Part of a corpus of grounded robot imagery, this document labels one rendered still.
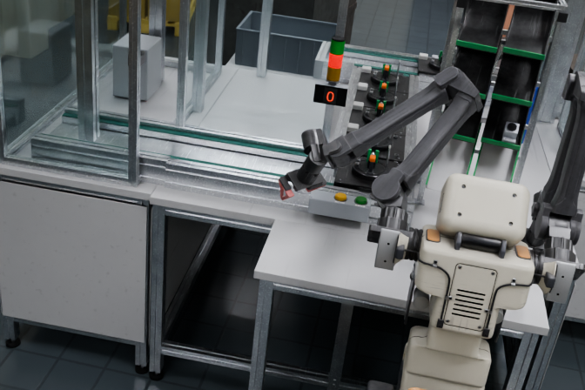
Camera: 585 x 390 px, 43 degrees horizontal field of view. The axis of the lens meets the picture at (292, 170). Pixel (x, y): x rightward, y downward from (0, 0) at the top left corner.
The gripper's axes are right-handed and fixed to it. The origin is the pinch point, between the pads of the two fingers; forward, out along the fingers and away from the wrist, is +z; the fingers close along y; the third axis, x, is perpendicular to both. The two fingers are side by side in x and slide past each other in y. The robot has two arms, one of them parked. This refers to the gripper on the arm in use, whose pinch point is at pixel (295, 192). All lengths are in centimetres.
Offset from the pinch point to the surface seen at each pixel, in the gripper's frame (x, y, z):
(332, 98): -36, -43, 11
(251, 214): -12.1, -2.3, 33.4
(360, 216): 8.4, -29.5, 16.4
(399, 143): -20, -76, 29
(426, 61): -78, -161, 66
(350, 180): -6.9, -36.9, 20.0
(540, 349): 74, -77, 31
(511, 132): 12, -73, -20
